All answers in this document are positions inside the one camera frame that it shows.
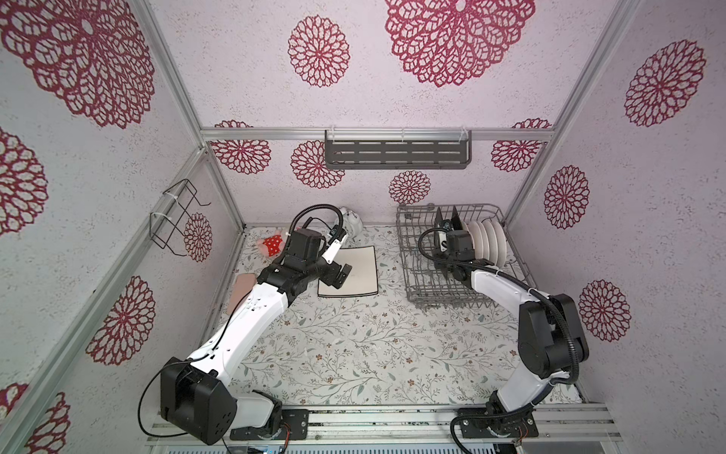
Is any pink rectangular block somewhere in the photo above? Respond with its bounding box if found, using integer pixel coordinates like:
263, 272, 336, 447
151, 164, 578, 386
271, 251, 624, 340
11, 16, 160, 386
226, 274, 256, 315

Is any grey wire dish rack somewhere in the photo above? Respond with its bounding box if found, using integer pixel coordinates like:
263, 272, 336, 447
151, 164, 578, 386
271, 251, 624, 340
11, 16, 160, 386
396, 204, 507, 309

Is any black square plate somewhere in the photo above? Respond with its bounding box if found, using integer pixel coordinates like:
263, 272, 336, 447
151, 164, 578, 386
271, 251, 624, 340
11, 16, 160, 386
434, 207, 446, 229
450, 206, 463, 231

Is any white round plate four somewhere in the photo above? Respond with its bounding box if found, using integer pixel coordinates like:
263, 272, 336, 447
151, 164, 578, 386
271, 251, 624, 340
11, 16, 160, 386
492, 219, 508, 269

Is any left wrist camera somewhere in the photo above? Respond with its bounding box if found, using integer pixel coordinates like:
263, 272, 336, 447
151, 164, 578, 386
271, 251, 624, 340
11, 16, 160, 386
321, 225, 348, 264

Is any white round plate three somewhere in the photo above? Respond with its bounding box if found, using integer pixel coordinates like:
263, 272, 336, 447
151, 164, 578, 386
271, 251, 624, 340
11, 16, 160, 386
481, 219, 498, 266

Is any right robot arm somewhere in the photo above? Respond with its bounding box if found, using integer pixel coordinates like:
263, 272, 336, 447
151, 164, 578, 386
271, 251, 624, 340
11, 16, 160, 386
433, 228, 589, 414

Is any black wire wall holder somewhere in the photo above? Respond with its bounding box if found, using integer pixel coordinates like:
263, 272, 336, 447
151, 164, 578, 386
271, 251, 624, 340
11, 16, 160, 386
147, 179, 214, 263

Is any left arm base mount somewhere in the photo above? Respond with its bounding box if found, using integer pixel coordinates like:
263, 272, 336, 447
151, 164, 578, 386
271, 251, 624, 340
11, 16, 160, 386
229, 393, 310, 442

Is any white alarm clock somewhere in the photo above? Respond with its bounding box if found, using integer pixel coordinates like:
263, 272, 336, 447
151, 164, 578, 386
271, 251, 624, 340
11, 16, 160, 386
340, 207, 364, 239

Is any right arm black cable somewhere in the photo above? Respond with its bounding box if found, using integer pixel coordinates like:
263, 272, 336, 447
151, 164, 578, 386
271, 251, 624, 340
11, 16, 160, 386
418, 226, 580, 384

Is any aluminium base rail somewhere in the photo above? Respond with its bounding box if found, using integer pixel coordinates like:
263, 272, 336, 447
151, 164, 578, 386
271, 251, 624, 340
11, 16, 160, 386
146, 402, 622, 446

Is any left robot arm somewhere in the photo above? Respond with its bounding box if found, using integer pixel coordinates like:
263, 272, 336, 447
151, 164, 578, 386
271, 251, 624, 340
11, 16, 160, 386
159, 228, 352, 445

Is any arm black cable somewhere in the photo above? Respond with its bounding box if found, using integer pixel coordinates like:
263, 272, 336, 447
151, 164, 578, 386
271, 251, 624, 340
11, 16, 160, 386
418, 226, 580, 384
287, 203, 346, 236

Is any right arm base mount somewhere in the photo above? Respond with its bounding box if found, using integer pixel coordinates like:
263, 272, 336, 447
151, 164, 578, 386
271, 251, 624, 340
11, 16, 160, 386
457, 407, 540, 440

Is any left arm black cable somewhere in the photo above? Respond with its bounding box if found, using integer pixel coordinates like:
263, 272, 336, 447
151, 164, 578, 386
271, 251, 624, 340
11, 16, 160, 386
287, 203, 346, 236

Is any grey wall shelf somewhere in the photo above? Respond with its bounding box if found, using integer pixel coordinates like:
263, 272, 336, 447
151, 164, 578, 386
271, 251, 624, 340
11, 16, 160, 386
323, 130, 473, 170

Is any white round plate one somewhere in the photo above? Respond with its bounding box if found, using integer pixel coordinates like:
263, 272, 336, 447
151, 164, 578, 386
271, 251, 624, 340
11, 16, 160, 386
462, 221, 476, 260

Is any pink plush toy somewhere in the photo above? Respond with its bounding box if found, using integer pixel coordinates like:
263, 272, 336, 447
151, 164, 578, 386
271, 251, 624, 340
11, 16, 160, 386
256, 230, 287, 258

